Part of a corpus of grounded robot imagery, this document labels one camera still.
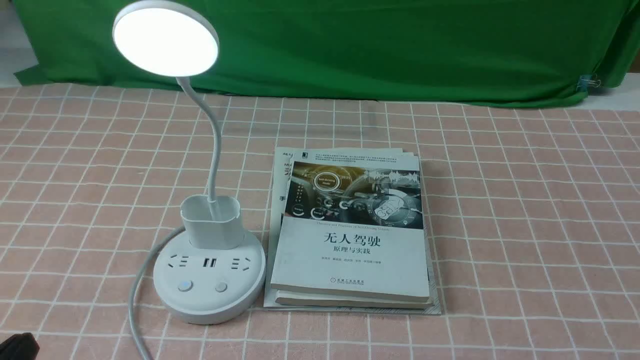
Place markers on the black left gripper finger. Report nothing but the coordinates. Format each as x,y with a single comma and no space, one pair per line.
19,346

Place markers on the white desk lamp with sockets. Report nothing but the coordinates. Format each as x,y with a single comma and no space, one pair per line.
212,268

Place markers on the bottom book in stack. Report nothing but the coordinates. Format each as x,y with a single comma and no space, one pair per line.
302,301

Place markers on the white top book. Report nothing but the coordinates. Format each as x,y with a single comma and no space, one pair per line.
350,250

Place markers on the pink checked tablecloth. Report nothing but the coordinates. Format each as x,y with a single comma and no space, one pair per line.
533,223

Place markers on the green backdrop cloth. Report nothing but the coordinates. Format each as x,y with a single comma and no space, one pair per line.
519,54

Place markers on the blue binder clip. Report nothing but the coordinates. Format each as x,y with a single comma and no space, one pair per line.
587,82

